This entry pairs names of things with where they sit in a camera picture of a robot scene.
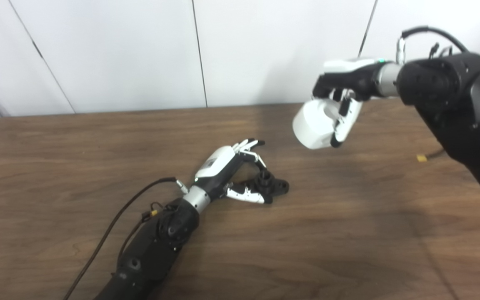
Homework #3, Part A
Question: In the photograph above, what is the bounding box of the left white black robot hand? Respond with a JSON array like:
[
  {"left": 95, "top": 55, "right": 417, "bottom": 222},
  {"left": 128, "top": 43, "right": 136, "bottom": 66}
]
[{"left": 194, "top": 139, "right": 274, "bottom": 205}]

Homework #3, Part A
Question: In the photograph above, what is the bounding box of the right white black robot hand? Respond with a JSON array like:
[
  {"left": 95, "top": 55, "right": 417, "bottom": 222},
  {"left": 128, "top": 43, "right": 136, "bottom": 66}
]
[{"left": 312, "top": 58, "right": 384, "bottom": 148}]

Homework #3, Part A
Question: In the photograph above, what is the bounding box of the round white plastic piece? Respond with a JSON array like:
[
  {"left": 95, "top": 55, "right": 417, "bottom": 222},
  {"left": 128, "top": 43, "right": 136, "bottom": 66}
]
[{"left": 292, "top": 98, "right": 363, "bottom": 150}]

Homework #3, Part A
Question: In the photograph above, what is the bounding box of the black plastic holder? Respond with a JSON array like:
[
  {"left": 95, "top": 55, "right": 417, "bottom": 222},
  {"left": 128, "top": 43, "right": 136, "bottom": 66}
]
[{"left": 253, "top": 170, "right": 290, "bottom": 200}]

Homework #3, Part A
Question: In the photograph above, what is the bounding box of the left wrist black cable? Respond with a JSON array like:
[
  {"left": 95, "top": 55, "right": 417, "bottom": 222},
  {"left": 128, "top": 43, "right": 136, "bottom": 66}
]
[{"left": 63, "top": 177, "right": 188, "bottom": 300}]

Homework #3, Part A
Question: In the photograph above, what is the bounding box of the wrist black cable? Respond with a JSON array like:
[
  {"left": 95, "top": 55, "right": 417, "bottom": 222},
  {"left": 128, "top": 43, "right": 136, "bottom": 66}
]
[
  {"left": 396, "top": 26, "right": 480, "bottom": 300},
  {"left": 63, "top": 177, "right": 188, "bottom": 300}
]

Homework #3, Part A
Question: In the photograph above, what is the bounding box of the thin wire with yellow plug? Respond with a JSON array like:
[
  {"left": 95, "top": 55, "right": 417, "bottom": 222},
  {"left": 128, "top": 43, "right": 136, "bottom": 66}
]
[
  {"left": 416, "top": 150, "right": 447, "bottom": 163},
  {"left": 119, "top": 202, "right": 165, "bottom": 259}
]

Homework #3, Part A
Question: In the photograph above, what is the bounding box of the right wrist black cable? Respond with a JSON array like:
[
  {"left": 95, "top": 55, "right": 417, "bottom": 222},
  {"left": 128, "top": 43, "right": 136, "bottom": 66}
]
[{"left": 396, "top": 26, "right": 480, "bottom": 300}]

